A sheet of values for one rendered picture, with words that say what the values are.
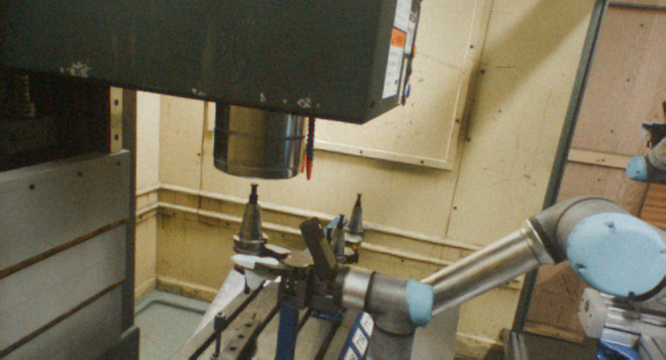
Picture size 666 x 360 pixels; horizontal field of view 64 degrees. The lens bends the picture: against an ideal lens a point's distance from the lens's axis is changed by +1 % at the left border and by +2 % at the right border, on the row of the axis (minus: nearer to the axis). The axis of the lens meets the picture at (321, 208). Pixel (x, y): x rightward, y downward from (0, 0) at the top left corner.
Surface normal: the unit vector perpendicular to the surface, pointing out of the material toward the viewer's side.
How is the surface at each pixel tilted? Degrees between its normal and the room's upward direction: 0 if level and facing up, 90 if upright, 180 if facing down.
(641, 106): 90
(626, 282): 87
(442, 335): 24
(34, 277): 89
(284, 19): 90
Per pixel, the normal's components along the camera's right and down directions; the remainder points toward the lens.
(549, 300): -0.25, 0.25
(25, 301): 0.95, 0.18
